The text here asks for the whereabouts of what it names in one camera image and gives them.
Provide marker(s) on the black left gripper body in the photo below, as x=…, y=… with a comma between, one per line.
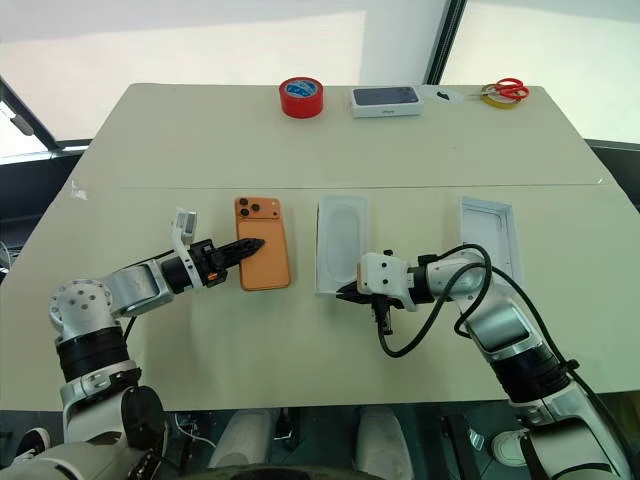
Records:
x=207, y=262

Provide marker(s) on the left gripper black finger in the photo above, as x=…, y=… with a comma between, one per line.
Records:
x=237, y=256
x=245, y=244

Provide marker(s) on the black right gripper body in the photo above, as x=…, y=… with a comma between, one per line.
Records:
x=384, y=310

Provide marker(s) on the orange smartphone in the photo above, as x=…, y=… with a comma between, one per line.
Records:
x=264, y=272

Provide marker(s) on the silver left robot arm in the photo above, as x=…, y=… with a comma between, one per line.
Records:
x=135, y=287

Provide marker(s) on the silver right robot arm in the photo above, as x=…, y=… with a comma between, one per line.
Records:
x=505, y=325

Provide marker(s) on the white phone box base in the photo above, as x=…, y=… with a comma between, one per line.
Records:
x=342, y=240

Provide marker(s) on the white phone box lid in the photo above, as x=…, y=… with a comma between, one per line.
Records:
x=492, y=235

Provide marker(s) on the closed white phone box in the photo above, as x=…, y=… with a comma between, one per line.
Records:
x=386, y=102

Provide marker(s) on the white right robot leg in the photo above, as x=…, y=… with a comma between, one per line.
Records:
x=382, y=445

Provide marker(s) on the red tape roll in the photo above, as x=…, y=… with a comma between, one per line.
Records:
x=301, y=102

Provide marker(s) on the white shoe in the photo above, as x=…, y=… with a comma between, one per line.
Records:
x=507, y=450

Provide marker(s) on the yellow tape roll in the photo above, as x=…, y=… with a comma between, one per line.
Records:
x=492, y=100

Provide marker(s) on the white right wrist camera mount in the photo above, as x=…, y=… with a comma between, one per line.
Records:
x=382, y=275

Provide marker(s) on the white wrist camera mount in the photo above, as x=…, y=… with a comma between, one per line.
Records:
x=382, y=275
x=183, y=225

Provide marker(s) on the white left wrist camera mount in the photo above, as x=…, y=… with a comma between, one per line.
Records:
x=183, y=225

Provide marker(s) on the dark slanted window frame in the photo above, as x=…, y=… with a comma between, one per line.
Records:
x=25, y=120

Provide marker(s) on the dark window frame post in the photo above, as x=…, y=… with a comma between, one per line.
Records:
x=445, y=40

